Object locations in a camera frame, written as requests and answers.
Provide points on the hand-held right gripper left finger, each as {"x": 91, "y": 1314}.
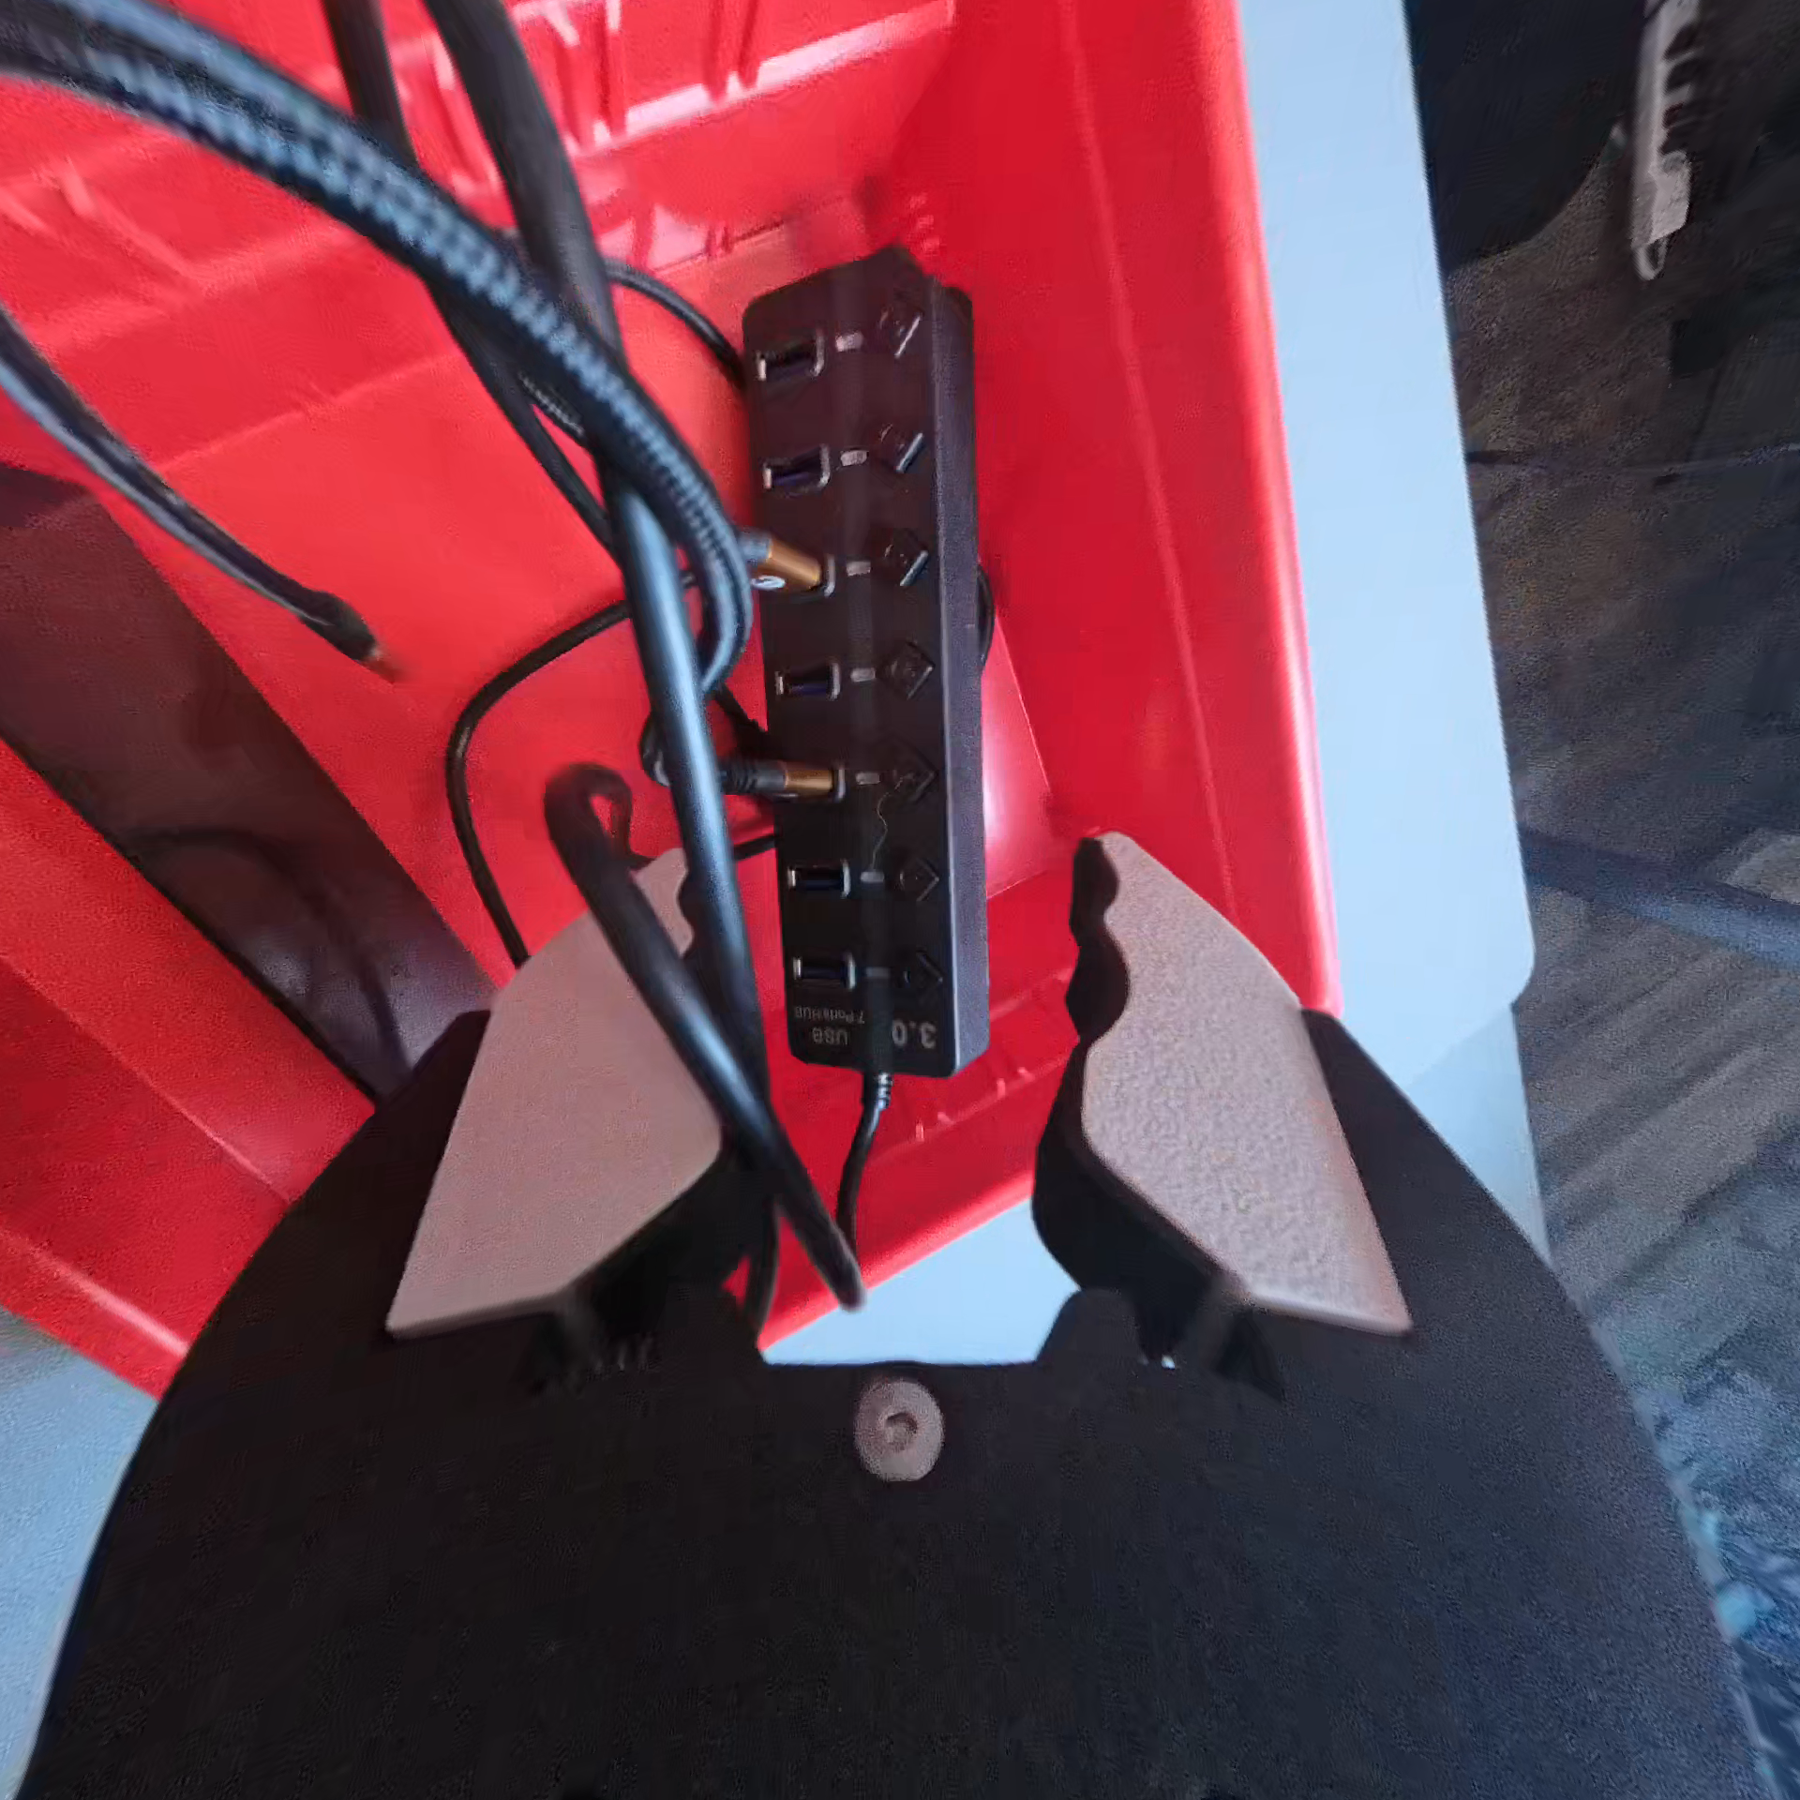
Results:
{"x": 549, "y": 1124}

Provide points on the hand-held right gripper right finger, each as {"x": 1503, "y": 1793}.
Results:
{"x": 1222, "y": 1124}

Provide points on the black usb hub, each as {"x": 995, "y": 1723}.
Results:
{"x": 939, "y": 789}

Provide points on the red plastic bin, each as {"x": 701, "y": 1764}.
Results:
{"x": 1124, "y": 424}

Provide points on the black divider in red bin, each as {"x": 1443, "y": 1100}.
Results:
{"x": 168, "y": 732}

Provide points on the pale ribbed object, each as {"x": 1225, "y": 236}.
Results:
{"x": 1661, "y": 169}

